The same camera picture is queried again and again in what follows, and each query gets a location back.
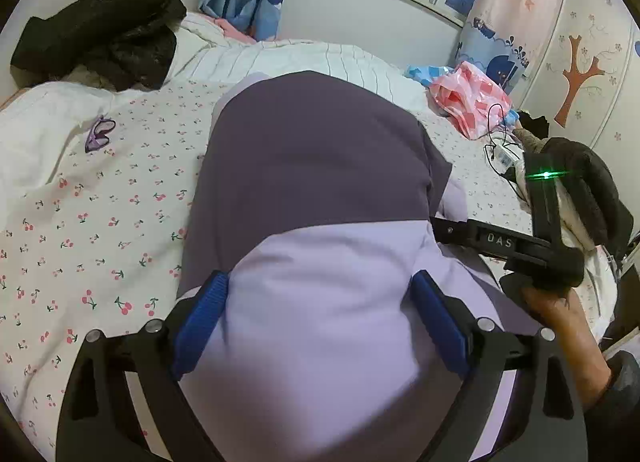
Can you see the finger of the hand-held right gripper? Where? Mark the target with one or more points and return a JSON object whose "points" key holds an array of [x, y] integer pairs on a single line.
{"points": [[450, 230]]}

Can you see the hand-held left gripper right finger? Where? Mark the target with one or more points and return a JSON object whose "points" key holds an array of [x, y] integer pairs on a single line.
{"points": [[440, 322]]}

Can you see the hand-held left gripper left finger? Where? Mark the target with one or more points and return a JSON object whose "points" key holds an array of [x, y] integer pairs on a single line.
{"points": [[200, 327]]}

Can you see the lilac and purple jacket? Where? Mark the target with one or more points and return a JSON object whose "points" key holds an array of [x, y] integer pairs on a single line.
{"points": [[320, 167]]}

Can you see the person's right forearm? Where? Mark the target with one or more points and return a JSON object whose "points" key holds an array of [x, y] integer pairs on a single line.
{"points": [[615, 412]]}

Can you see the person's right hand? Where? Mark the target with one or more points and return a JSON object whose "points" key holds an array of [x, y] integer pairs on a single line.
{"points": [[565, 332]]}

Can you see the black coat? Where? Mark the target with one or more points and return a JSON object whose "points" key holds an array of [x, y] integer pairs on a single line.
{"points": [[595, 192]]}

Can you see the white power strip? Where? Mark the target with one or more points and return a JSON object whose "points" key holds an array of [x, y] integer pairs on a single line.
{"points": [[504, 155]]}

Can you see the small dark object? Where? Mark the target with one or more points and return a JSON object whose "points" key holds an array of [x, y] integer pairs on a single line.
{"points": [[534, 122]]}

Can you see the cherry print bed sheet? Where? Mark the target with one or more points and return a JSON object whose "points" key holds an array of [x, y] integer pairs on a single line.
{"points": [[100, 242]]}

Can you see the pink checked plastic bag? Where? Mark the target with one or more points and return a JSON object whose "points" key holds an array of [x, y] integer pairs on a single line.
{"points": [[467, 97]]}

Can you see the blue patterned bag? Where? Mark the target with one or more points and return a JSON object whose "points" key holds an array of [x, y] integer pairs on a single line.
{"points": [[422, 73]]}

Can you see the white wardrobe with tree sticker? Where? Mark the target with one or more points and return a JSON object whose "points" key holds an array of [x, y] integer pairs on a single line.
{"points": [[590, 52]]}

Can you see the small purple cloth item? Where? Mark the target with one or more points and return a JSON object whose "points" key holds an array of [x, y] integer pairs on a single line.
{"points": [[99, 135]]}

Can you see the pink and blue cartoon curtain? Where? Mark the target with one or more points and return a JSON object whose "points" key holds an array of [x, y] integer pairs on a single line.
{"points": [[500, 17]]}

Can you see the white striped duvet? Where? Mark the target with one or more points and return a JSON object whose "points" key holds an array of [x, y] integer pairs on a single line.
{"points": [[300, 57]]}

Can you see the pink pillow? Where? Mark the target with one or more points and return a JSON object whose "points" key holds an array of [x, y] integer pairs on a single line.
{"points": [[230, 27]]}

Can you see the black puffer jacket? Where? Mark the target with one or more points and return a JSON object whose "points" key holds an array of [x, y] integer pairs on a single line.
{"points": [[100, 32]]}

